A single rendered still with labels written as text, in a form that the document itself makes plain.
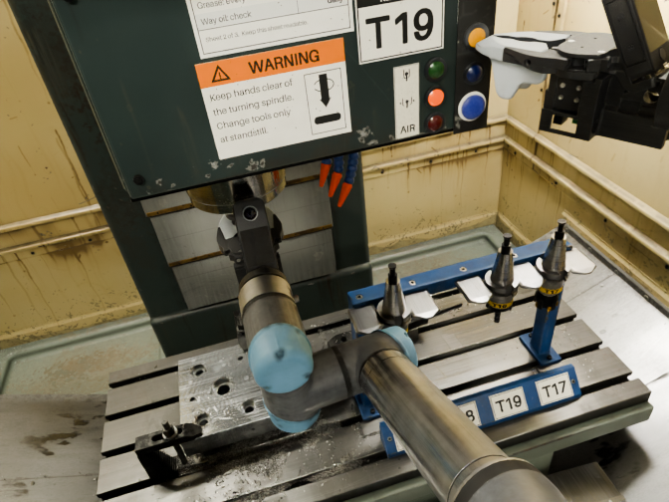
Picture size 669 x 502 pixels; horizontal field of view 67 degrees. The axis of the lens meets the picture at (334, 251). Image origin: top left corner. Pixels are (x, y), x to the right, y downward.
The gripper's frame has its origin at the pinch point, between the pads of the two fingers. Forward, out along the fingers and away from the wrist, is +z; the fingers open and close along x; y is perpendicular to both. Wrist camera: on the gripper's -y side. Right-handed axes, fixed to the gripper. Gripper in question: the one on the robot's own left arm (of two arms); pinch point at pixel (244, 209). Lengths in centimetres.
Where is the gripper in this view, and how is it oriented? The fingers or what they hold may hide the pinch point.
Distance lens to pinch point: 88.3
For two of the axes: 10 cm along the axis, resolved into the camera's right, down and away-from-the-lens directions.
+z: -2.6, -5.7, 7.8
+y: 1.1, 7.9, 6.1
